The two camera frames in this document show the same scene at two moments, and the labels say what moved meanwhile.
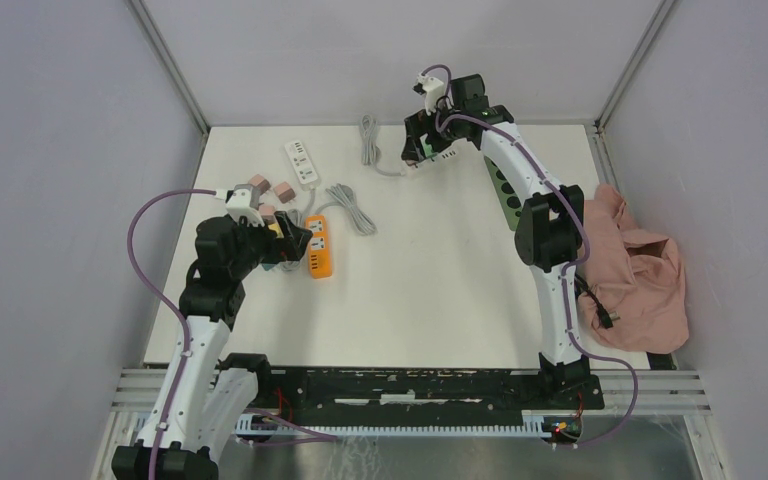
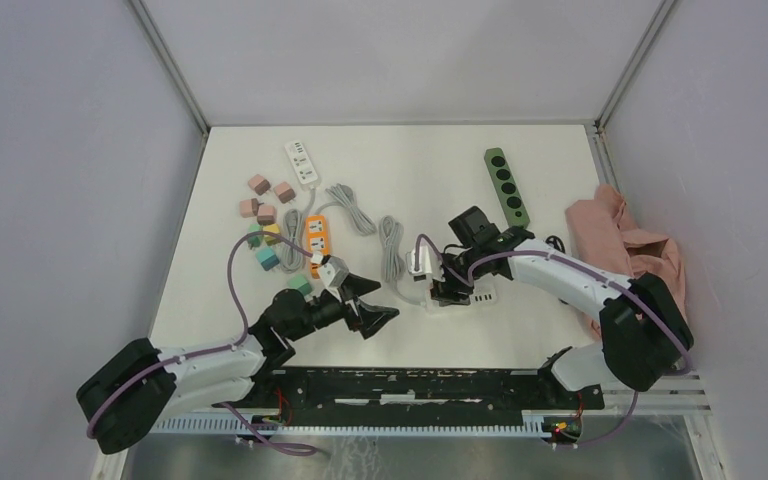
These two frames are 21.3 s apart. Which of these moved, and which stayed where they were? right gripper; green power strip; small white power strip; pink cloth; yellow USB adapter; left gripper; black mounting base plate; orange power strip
Moved: small white power strip; left gripper; right gripper
Stayed: black mounting base plate; yellow USB adapter; orange power strip; green power strip; pink cloth
